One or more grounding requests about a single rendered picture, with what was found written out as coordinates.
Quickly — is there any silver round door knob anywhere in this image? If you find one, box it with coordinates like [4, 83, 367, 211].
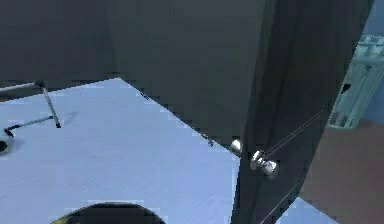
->
[229, 138, 244, 156]
[249, 149, 280, 177]

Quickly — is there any dark grey room door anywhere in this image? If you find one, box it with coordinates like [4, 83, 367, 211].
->
[230, 0, 376, 224]

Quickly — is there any dark round object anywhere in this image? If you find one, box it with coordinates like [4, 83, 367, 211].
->
[49, 201, 168, 224]

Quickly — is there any pale green slatted furniture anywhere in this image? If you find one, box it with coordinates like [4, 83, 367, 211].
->
[326, 33, 384, 130]

